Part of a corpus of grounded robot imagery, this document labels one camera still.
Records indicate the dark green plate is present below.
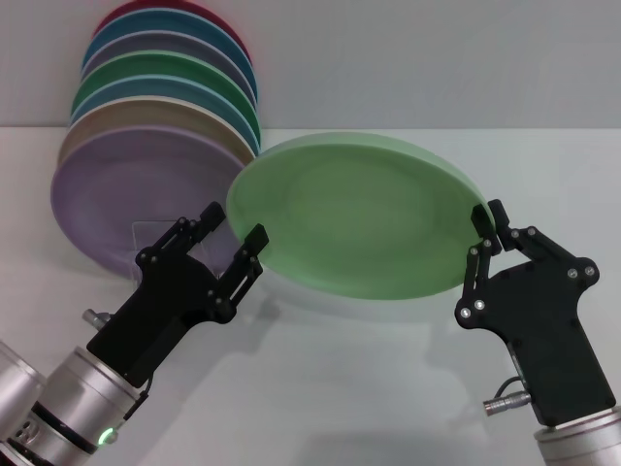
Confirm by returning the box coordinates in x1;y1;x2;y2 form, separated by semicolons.
70;48;262;147

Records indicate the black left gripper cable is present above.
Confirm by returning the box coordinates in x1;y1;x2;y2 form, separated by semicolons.
123;373;156;421

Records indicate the teal plate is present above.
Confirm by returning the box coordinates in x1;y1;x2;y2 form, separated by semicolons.
81;8;257;98

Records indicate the grey plate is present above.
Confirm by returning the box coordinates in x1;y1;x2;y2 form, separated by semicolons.
80;29;258;106

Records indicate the light green plate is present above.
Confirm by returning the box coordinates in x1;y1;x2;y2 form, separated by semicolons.
225;130;486;300

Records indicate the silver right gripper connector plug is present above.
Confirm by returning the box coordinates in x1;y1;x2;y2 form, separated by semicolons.
482;393;533;416

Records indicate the grey right gripper cable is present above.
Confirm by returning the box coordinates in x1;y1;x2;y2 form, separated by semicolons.
494;376;529;404

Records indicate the beige plate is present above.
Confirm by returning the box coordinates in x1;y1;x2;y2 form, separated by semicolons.
56;95;256;169

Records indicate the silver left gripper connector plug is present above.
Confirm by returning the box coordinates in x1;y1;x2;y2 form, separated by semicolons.
82;309;115;327

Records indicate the maroon plate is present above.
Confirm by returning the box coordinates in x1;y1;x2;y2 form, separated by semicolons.
93;0;253;64

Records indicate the lilac plate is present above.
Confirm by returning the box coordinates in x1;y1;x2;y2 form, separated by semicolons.
49;124;248;281

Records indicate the light blue plate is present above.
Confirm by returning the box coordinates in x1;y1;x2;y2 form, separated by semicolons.
69;73;261;151

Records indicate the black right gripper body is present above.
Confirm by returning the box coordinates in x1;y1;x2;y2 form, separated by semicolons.
477;259;615;428

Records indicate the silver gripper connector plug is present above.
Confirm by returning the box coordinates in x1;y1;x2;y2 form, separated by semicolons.
482;393;533;416
82;309;115;327

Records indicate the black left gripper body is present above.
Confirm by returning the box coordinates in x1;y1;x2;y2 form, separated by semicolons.
86;251;214;389

